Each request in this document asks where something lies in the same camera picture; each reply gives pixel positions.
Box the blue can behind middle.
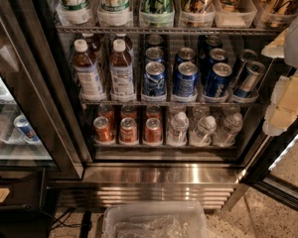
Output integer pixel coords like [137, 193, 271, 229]
[174, 47, 196, 70]

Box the orange soda can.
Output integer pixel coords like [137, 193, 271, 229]
[145, 105, 162, 120]
[119, 117, 137, 143]
[97, 104, 115, 128]
[144, 118, 162, 143]
[120, 104, 137, 119]
[93, 117, 113, 142]

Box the orange soda can front right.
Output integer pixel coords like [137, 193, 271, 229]
[144, 118, 162, 143]

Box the orange soda can front middle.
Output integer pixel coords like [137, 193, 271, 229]
[119, 117, 137, 143]

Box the water bottle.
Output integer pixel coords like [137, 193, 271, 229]
[167, 112, 189, 146]
[189, 116, 217, 147]
[213, 112, 243, 148]

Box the gold can top right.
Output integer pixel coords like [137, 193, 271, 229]
[254, 0, 298, 29]

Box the silver red bull can back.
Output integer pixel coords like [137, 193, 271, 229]
[231, 49, 257, 85]

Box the blue patterned can back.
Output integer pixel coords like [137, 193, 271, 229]
[145, 34, 165, 49]

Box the water bottle front right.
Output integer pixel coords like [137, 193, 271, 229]
[213, 112, 243, 148]

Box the left glass fridge door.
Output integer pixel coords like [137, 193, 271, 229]
[0, 0, 88, 180]

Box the green can top shelf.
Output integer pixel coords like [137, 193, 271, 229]
[141, 0, 174, 27]

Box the tea bottle front left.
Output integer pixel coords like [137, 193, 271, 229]
[74, 39, 104, 100]

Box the stainless steel fridge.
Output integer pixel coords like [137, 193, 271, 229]
[32, 0, 298, 211]

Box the water bottle front middle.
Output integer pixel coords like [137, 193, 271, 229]
[189, 116, 217, 147]

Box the blue patterned can front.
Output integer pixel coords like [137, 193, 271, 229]
[143, 61, 166, 96]

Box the water bottle front left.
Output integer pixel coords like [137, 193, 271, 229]
[167, 112, 189, 146]

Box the blue pepsi can back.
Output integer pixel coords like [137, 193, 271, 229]
[198, 35, 223, 59]

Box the tea bottle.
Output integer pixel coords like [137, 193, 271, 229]
[109, 39, 134, 96]
[82, 34, 101, 61]
[74, 39, 104, 100]
[114, 34, 133, 57]

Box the blue pepsi can front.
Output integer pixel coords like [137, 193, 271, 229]
[204, 62, 232, 98]

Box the orange soda can back right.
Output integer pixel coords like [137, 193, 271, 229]
[145, 105, 162, 120]

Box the white orange can top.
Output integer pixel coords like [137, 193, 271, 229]
[100, 0, 130, 26]

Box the white can top left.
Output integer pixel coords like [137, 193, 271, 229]
[57, 0, 90, 25]

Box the gold can top shelf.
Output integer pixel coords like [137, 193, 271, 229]
[181, 0, 213, 27]

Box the orange soda can back middle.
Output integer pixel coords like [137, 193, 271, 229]
[120, 104, 137, 119]

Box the tea bottle front right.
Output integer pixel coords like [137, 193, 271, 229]
[109, 39, 134, 96]

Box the clear plastic storage bin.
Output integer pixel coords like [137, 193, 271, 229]
[101, 201, 208, 238]

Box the blue patterned can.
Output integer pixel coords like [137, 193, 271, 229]
[145, 47, 164, 63]
[145, 34, 165, 49]
[143, 61, 166, 96]

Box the blue can front middle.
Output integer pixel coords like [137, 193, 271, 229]
[173, 61, 199, 97]

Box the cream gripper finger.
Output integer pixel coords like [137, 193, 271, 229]
[262, 72, 298, 136]
[261, 28, 288, 59]

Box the black cable on floor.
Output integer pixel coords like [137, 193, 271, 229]
[51, 207, 92, 238]

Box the tea bottle back right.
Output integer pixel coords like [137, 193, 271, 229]
[114, 34, 133, 57]

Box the tea bottle back left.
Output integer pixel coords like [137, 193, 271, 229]
[82, 34, 101, 61]

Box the blue white can left fridge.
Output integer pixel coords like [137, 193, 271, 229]
[14, 114, 40, 143]

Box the orange soda can back left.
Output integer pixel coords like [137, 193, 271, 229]
[97, 104, 115, 128]

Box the orange soda can front left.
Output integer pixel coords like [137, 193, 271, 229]
[93, 117, 113, 142]

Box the blue pepsi can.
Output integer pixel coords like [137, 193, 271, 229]
[198, 35, 223, 59]
[204, 62, 232, 98]
[201, 48, 228, 85]

